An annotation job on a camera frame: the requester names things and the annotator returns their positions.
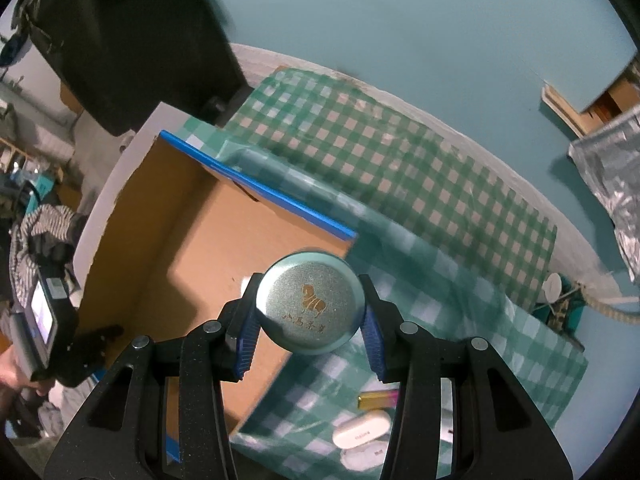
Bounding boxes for striped cloth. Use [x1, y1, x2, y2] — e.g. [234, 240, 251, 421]
[10, 205, 90, 311]

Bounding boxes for white rounded case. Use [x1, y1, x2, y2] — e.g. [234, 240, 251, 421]
[340, 441, 389, 472]

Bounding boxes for white earbuds case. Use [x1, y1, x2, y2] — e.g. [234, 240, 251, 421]
[332, 410, 392, 450]

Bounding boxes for cardboard box with blue edge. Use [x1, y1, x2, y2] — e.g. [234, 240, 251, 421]
[72, 130, 357, 463]

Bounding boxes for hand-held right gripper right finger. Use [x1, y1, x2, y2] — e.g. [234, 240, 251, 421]
[357, 274, 573, 480]

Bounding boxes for white round cap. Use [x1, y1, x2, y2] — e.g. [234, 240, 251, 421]
[542, 274, 565, 304]

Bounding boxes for teal box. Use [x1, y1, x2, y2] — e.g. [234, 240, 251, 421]
[532, 290, 584, 335]

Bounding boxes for beige rope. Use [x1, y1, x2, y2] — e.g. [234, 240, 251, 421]
[582, 285, 640, 319]

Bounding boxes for cardboard sheets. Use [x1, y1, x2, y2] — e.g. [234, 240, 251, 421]
[541, 60, 640, 139]

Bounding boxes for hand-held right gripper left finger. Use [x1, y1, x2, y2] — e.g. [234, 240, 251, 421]
[44, 280, 262, 480]

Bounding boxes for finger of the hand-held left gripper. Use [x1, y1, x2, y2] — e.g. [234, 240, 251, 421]
[57, 324, 124, 387]

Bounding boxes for round teal tin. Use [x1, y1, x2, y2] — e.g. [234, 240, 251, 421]
[255, 251, 362, 356]

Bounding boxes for silver foil bag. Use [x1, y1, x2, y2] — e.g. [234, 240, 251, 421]
[569, 109, 640, 283]

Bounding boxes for small yellow box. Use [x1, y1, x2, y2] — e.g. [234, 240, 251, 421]
[359, 393, 402, 409]

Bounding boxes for green checkered tablecloth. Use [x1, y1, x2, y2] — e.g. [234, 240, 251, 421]
[185, 67, 588, 480]

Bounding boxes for person's left hand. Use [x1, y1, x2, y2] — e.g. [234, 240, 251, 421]
[0, 350, 55, 397]

